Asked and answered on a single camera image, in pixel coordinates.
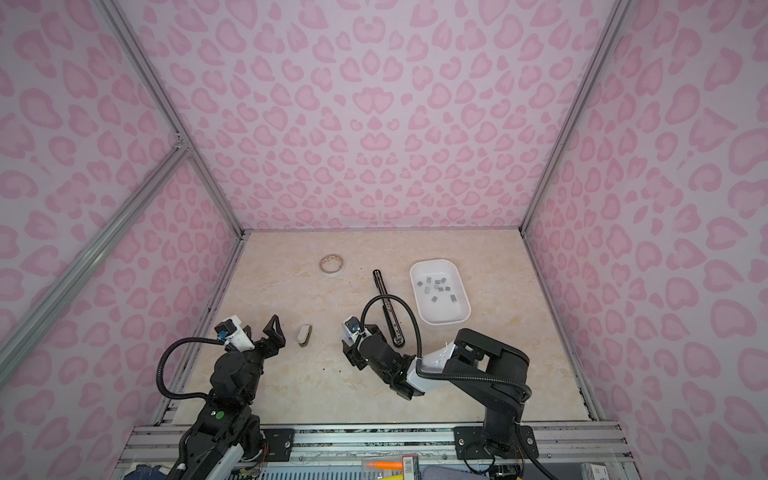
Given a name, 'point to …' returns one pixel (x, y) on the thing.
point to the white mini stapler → (304, 334)
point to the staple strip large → (453, 298)
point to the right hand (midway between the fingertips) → (354, 332)
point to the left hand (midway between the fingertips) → (264, 318)
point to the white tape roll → (331, 265)
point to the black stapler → (389, 315)
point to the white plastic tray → (441, 294)
